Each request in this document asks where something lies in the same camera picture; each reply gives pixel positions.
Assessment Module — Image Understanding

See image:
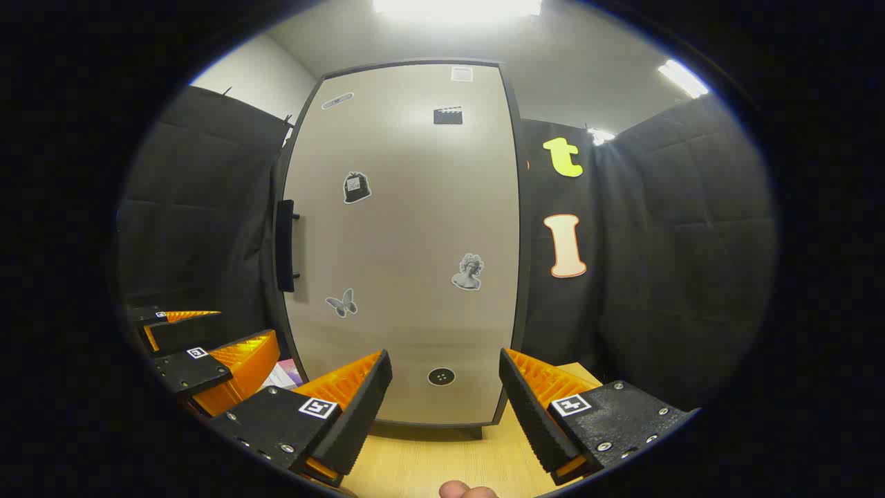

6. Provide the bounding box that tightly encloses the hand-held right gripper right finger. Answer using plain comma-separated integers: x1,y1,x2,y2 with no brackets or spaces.
498,347,700,487

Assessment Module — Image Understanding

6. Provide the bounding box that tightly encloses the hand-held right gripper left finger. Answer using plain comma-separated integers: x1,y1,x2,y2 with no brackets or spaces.
207,349,393,488

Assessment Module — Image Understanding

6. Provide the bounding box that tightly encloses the black cabinet door handle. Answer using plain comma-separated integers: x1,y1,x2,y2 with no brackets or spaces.
277,199,300,293

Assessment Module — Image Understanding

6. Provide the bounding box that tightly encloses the beige cabinet door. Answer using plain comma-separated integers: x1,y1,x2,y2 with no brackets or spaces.
282,64,521,426

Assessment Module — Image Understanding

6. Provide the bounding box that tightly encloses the dark grey cabinet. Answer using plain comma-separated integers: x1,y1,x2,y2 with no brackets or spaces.
273,59,533,440

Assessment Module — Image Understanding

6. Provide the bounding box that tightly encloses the black backdrop cloth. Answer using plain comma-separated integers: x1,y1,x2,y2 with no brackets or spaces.
118,86,298,360
519,97,779,409

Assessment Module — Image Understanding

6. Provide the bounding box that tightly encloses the long ceiling light strip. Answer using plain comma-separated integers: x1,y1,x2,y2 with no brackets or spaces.
657,59,709,99

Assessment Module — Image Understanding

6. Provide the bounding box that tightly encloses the large ceiling light panel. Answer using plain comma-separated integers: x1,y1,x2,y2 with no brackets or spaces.
373,0,543,18

